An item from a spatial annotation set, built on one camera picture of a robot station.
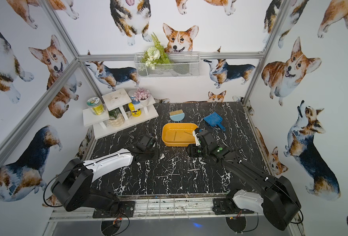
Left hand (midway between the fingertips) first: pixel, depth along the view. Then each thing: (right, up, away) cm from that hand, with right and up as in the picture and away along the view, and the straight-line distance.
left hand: (158, 149), depth 90 cm
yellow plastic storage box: (+12, +7, +14) cm, 20 cm away
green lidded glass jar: (-38, +26, 0) cm, 46 cm away
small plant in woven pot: (-32, +18, +14) cm, 40 cm away
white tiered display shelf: (-27, +31, +5) cm, 41 cm away
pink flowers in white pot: (-10, +34, +3) cm, 35 cm away
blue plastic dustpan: (+39, +18, +22) cm, 48 cm away
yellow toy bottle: (-19, +22, +20) cm, 36 cm away
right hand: (+20, +4, -8) cm, 22 cm away
